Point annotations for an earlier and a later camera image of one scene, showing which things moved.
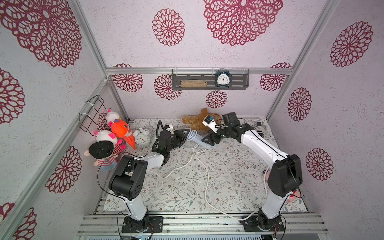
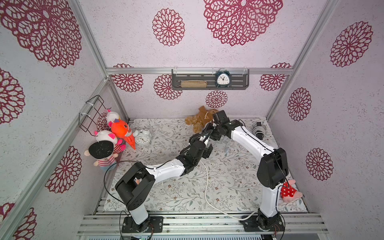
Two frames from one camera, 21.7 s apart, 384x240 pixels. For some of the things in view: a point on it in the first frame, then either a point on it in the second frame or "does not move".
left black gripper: (181, 136) -> (207, 151)
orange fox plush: (119, 129) does not move
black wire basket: (88, 120) does not move
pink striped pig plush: (108, 136) does not move
